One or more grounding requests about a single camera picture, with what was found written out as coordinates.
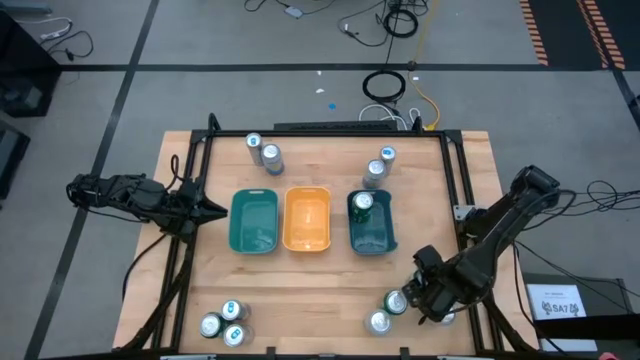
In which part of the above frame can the white SA7 label sheet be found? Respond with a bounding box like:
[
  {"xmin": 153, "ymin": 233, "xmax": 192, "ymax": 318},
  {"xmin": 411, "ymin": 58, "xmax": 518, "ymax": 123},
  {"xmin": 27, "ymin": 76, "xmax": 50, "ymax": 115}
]
[{"xmin": 525, "ymin": 283, "xmax": 587, "ymax": 321}]

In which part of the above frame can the dark grey box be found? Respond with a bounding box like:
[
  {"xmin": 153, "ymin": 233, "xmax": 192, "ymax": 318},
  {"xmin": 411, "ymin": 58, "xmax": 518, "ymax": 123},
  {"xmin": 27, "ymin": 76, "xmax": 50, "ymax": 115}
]
[{"xmin": 0, "ymin": 117, "xmax": 31, "ymax": 199}]

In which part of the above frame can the yellow plastic bin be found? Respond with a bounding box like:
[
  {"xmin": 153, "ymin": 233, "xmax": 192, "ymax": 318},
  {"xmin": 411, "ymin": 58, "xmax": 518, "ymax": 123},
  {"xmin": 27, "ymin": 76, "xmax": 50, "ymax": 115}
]
[{"xmin": 282, "ymin": 186, "xmax": 333, "ymax": 253}]

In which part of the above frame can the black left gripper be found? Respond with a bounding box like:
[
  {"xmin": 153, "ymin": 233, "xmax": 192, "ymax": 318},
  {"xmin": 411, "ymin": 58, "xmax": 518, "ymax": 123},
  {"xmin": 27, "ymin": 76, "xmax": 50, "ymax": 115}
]
[{"xmin": 164, "ymin": 179, "xmax": 229, "ymax": 242}]

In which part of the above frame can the black cabinet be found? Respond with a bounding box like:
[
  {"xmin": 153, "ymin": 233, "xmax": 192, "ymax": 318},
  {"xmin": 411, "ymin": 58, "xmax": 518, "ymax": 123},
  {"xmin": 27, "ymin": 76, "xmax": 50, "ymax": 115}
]
[{"xmin": 0, "ymin": 9, "xmax": 62, "ymax": 119}]

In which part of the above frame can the black long box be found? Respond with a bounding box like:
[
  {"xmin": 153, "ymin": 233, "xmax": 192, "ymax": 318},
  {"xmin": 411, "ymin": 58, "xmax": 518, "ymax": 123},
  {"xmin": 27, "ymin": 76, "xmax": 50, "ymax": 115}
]
[{"xmin": 273, "ymin": 120, "xmax": 399, "ymax": 132}]

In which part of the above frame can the teal plastic bin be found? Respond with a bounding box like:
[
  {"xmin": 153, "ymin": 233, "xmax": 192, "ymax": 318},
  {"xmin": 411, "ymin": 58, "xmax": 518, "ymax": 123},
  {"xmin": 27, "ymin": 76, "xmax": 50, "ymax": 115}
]
[{"xmin": 228, "ymin": 188, "xmax": 280, "ymax": 255}]

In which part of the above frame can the black side stand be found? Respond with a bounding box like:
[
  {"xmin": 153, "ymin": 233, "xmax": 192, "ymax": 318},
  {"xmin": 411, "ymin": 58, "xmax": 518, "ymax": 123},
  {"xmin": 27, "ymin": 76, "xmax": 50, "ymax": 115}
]
[{"xmin": 522, "ymin": 272, "xmax": 635, "ymax": 352}]

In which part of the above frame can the black aluminium table frame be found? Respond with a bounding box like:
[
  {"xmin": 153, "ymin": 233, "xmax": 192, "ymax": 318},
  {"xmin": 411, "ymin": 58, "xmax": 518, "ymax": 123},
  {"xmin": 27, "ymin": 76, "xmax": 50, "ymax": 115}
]
[{"xmin": 119, "ymin": 112, "xmax": 541, "ymax": 360}]

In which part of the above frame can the dark blue-grey plastic bin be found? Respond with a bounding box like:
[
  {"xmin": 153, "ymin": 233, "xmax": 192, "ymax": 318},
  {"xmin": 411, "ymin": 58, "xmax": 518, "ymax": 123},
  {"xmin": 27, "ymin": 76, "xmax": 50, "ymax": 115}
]
[{"xmin": 346, "ymin": 188, "xmax": 399, "ymax": 257}]

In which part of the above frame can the green soda can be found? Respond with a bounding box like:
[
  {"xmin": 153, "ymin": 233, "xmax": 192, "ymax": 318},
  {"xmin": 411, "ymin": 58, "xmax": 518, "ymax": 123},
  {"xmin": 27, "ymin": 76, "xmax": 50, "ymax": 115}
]
[
  {"xmin": 198, "ymin": 312, "xmax": 225, "ymax": 340},
  {"xmin": 383, "ymin": 289, "xmax": 410, "ymax": 317},
  {"xmin": 350, "ymin": 191, "xmax": 375, "ymax": 225}
]

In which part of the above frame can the blue silver Red Bull can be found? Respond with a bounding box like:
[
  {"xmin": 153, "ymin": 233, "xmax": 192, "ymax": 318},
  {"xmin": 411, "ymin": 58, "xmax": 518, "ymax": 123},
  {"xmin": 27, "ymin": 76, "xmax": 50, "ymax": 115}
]
[
  {"xmin": 244, "ymin": 132, "xmax": 265, "ymax": 168},
  {"xmin": 222, "ymin": 323, "xmax": 255, "ymax": 349},
  {"xmin": 219, "ymin": 298, "xmax": 251, "ymax": 322},
  {"xmin": 378, "ymin": 145, "xmax": 398, "ymax": 176}
]

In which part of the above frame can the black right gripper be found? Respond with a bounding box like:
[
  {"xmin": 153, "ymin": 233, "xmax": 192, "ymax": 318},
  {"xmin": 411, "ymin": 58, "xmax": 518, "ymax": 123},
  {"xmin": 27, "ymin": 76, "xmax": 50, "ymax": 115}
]
[{"xmin": 402, "ymin": 244, "xmax": 454, "ymax": 324}]

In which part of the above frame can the black coiled floor cable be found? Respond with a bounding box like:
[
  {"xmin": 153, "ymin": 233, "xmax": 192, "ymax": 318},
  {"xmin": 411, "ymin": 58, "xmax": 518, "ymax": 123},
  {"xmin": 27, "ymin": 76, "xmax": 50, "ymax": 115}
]
[{"xmin": 361, "ymin": 69, "xmax": 408, "ymax": 104}]

